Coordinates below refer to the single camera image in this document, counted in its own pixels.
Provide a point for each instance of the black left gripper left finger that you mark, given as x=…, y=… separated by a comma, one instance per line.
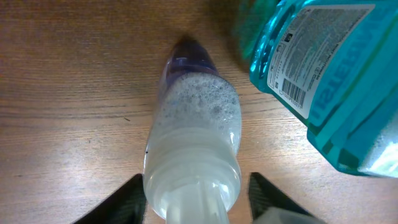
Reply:
x=127, y=205

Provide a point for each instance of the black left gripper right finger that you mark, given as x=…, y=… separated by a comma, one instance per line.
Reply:
x=269, y=205

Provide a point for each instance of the clear blue soap pump bottle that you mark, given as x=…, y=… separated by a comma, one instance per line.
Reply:
x=191, y=173

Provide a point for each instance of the green Listerine mouthwash bottle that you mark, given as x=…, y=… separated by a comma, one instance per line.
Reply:
x=333, y=64

